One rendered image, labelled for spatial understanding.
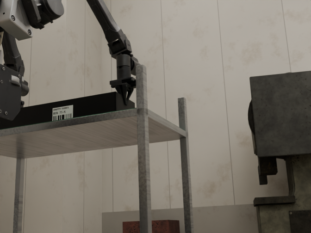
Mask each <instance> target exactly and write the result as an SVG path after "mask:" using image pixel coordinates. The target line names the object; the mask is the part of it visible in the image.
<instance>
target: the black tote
mask: <svg viewBox="0 0 311 233"><path fill-rule="evenodd" d="M132 108H135V103H134V102H132V101H131V100H129V101H128V104H127V105H125V103H124V97H123V96H122V95H121V94H119V93H117V92H109V93H103V94H97V95H92V96H86V97H81V98H74V99H68V100H63V101H57V102H52V103H46V104H39V105H33V106H28V107H22V108H20V112H19V113H18V114H17V116H16V117H15V118H14V119H13V120H12V121H11V120H7V119H4V118H2V117H0V129H6V128H12V127H18V126H24V125H30V124H36V123H44V122H50V121H56V120H62V119H68V118H74V117H82V116H88V115H94V114H100V113H106V112H112V111H118V110H126V109H132Z"/></svg>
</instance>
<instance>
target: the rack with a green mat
mask: <svg viewBox="0 0 311 233"><path fill-rule="evenodd" d="M136 96H137V107H136V108H132V109H126V110H118V111H112V112H106V113H100V114H94V115H88V116H80V117H74V118H68V119H62V120H56V121H50V122H44V123H36V124H30V125H24V126H18V127H12V128H6V129H0V155H2V156H7V157H12V158H16V178H15V197H14V216H13V233H22V212H23V191H24V170H25V159H27V158H35V157H42V156H50V155H58V154H65V153H76V152H84V151H91V150H99V149H107V148H115V147H125V146H133V145H137V147H138V181H139V216H140V233H152V220H151V192H150V166H149V143H156V142H164V141H174V140H180V154H181V172H182V189H183V206H184V223H185V233H194V228H193V205H192V189H191V173H190V158H189V142H188V126H187V104H186V98H184V97H181V98H178V112H179V127H178V126H176V125H174V124H173V123H171V122H169V121H168V120H166V119H164V118H163V117H161V116H159V115H157V114H156V113H154V112H152V111H150V110H149V109H148V98H147V71H146V66H144V65H143V64H142V65H137V66H136Z"/></svg>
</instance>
